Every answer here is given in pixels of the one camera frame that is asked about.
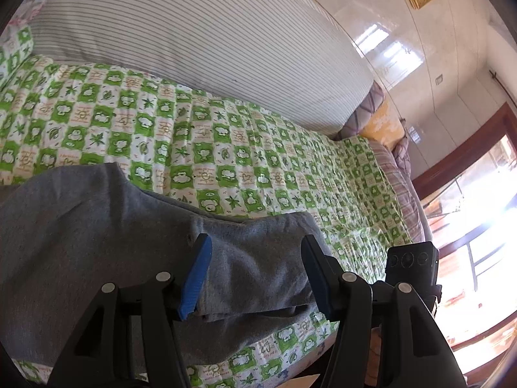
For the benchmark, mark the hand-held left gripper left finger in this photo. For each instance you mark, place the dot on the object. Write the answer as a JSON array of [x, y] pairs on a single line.
[[196, 275]]

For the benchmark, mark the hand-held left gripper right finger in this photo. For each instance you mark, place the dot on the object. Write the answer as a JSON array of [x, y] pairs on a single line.
[[319, 279]]

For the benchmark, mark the dark curtain rod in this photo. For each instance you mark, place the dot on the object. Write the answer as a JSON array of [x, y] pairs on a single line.
[[503, 89]]

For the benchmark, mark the wooden window frame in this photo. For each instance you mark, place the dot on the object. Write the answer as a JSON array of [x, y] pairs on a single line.
[[464, 145]]

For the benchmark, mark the green checked printed blanket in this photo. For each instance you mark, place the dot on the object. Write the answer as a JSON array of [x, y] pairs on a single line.
[[242, 149]]

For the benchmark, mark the small purple plaid pillow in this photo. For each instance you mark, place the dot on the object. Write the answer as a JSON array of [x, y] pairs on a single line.
[[402, 153]]

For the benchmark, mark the floral bedsheet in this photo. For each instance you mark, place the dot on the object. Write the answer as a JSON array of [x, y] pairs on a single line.
[[24, 8]]

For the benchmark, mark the orange floral pillow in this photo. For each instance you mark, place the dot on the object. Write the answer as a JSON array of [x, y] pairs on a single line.
[[385, 127]]

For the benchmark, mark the grey pants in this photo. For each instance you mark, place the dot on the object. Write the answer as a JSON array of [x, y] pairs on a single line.
[[101, 230]]

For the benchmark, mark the grey striped quilt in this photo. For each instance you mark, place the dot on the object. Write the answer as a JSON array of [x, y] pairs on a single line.
[[202, 40]]

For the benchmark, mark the white wall switch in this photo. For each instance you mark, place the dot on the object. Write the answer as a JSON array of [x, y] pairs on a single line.
[[440, 79]]

